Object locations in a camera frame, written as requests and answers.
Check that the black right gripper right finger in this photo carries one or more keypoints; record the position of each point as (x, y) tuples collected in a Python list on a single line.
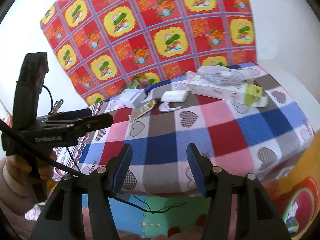
[(257, 216)]

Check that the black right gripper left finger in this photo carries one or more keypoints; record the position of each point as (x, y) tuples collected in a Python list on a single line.
[(61, 217)]

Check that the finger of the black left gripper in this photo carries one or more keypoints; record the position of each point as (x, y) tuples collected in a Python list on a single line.
[(73, 129)]

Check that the silver foil wrapper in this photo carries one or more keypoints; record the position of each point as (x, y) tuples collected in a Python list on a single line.
[(143, 109)]

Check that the white tissue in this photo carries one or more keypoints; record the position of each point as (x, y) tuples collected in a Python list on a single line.
[(174, 96)]

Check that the white plastic disc piece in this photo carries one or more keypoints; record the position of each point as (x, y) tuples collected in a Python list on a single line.
[(164, 107)]

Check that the red green trash bin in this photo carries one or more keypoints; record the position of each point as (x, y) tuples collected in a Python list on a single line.
[(300, 211)]

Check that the person's left hand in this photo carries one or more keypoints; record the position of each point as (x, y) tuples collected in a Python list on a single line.
[(19, 169)]

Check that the checkered heart bed sheet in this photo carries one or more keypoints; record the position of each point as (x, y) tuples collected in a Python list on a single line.
[(240, 139)]

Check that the red floral patterned headboard cloth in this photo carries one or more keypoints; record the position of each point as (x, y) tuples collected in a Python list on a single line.
[(103, 44)]

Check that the white green cardboard box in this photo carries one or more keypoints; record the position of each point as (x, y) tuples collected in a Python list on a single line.
[(243, 93)]

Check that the white printed plastic bag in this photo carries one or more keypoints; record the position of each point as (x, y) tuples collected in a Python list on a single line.
[(221, 75)]

